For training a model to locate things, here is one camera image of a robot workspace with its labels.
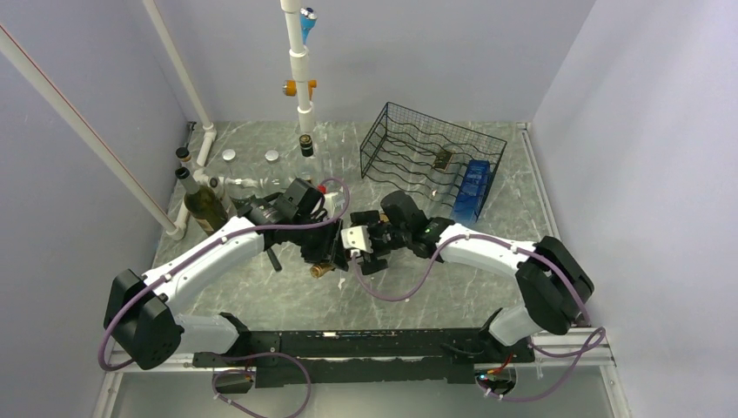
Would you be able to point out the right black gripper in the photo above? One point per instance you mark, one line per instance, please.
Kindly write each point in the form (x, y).
(372, 218)

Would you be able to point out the dark gold-foil wine bottle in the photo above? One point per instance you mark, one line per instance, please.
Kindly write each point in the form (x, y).
(319, 270)

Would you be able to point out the clear bottle dark label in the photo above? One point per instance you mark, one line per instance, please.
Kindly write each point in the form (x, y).
(278, 176)

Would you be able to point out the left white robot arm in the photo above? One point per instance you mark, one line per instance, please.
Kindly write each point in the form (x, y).
(144, 313)

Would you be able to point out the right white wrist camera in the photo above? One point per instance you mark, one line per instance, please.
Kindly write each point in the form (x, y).
(356, 238)

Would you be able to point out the black wire wine rack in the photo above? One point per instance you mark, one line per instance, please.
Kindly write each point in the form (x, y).
(402, 143)

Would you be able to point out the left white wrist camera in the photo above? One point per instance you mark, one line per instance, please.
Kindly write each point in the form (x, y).
(330, 204)

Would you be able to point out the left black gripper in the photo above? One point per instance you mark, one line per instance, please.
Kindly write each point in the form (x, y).
(331, 251)

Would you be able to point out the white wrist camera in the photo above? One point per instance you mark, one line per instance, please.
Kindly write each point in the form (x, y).
(330, 204)
(356, 238)

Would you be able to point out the blue square glass bottle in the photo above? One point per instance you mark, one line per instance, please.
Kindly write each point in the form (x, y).
(472, 192)

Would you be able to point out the blue pipe clip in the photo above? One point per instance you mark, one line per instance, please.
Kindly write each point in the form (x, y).
(308, 19)

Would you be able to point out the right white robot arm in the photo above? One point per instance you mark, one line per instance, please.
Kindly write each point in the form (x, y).
(554, 289)

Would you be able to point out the white PVC pipe frame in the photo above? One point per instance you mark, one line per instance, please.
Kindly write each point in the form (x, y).
(18, 56)

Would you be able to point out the clear square bottle black cap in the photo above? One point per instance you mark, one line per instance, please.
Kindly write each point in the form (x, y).
(311, 163)

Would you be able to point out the dark green wine bottle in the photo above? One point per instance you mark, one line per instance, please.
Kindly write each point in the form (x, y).
(202, 203)

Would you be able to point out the clear bottle silver cap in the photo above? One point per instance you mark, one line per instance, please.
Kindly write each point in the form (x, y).
(241, 183)

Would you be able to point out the black handled metal tool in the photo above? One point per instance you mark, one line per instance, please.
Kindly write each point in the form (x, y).
(273, 258)

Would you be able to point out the clear slim bottle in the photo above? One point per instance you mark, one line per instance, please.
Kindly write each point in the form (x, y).
(442, 176)

